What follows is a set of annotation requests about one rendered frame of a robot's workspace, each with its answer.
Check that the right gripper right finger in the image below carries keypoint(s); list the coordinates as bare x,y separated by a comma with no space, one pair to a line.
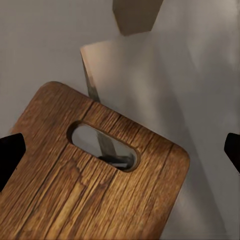
232,149

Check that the cutting board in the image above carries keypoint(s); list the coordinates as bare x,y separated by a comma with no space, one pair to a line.
58,191

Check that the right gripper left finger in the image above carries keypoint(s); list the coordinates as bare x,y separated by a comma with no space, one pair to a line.
12,149

